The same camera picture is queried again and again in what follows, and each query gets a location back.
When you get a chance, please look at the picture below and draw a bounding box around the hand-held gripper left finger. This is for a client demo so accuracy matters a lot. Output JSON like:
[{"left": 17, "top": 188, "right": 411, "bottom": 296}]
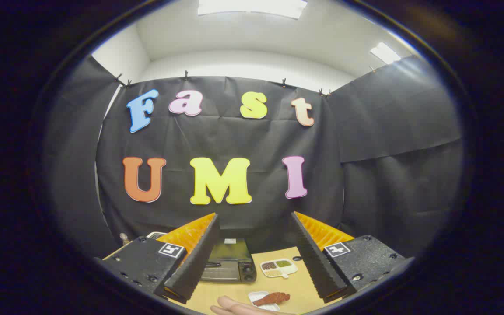
[{"left": 96, "top": 213, "right": 220, "bottom": 305}]

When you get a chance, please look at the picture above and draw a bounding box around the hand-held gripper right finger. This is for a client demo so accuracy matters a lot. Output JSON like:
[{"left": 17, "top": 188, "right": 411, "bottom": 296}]
[{"left": 290, "top": 211, "right": 414, "bottom": 304}]

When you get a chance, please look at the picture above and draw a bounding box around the black toaster oven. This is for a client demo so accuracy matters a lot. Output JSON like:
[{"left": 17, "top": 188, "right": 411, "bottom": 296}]
[{"left": 200, "top": 238, "right": 257, "bottom": 283}]

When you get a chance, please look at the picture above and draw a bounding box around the red-brown steak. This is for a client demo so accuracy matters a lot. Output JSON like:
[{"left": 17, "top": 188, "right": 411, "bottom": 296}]
[{"left": 252, "top": 292, "right": 291, "bottom": 307}]

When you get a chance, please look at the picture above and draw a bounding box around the white ribbed food tray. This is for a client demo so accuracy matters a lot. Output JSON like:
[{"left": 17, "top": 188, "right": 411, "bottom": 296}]
[{"left": 248, "top": 291, "right": 281, "bottom": 312}]

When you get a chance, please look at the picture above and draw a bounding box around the white divided plate of beans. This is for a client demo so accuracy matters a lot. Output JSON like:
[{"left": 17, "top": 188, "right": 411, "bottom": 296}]
[{"left": 260, "top": 259, "right": 298, "bottom": 279}]

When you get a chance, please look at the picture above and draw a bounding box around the small ceiling light panel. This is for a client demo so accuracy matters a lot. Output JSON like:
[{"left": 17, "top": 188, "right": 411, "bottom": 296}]
[{"left": 369, "top": 42, "right": 402, "bottom": 65}]

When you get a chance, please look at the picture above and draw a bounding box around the large ceiling light panel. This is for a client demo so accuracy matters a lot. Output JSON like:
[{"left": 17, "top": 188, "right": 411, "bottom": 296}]
[{"left": 197, "top": 0, "right": 308, "bottom": 20}]

